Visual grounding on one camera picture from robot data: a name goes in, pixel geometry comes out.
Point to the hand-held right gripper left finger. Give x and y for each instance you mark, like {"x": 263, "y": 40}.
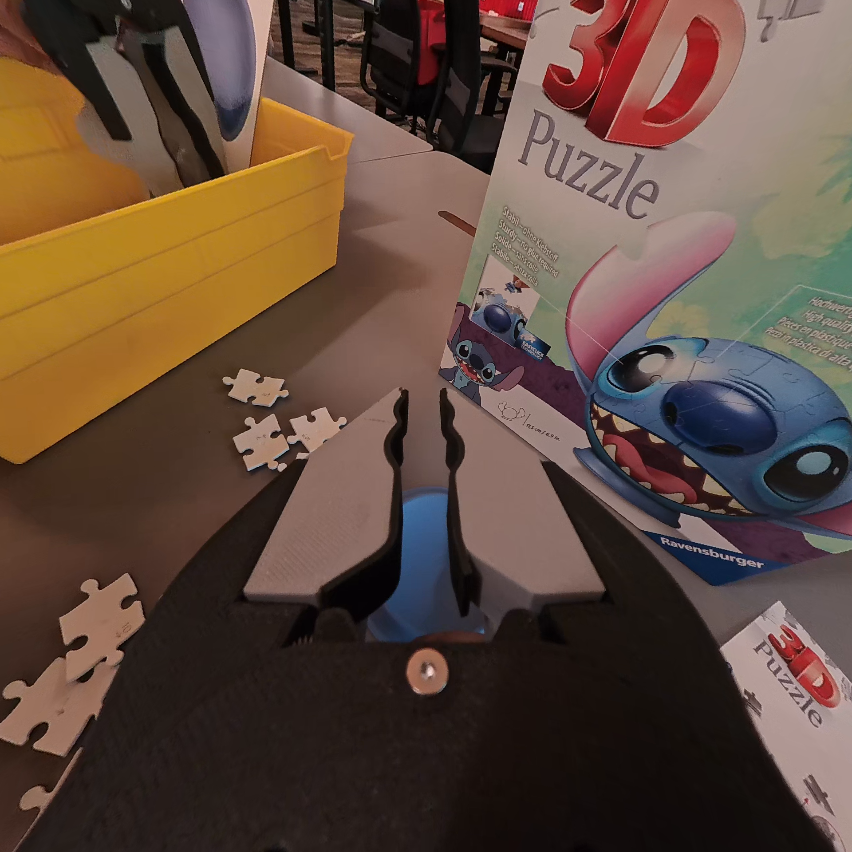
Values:
{"x": 319, "y": 532}

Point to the black office chair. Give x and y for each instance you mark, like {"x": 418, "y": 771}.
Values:
{"x": 393, "y": 50}

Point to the white card with blue shapes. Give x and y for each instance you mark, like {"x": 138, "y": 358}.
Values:
{"x": 243, "y": 66}

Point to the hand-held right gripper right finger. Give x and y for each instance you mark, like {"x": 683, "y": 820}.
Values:
{"x": 519, "y": 532}

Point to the brown flat wooden piece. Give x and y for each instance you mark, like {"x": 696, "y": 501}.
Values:
{"x": 458, "y": 221}

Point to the blue plastic puzzle base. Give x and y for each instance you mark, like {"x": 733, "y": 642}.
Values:
{"x": 426, "y": 552}

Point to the printed puzzle box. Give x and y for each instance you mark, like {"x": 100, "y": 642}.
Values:
{"x": 665, "y": 233}

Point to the white instruction leaflet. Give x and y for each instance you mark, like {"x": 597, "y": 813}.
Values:
{"x": 799, "y": 732}

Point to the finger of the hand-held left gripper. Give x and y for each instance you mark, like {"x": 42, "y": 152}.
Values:
{"x": 190, "y": 80}
{"x": 123, "y": 106}

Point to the yellow plastic bin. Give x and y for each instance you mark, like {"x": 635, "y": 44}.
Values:
{"x": 166, "y": 299}

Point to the white jigsaw puzzle piece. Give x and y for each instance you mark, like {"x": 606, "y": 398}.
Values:
{"x": 316, "y": 426}
{"x": 46, "y": 792}
{"x": 100, "y": 622}
{"x": 46, "y": 705}
{"x": 256, "y": 388}
{"x": 261, "y": 442}

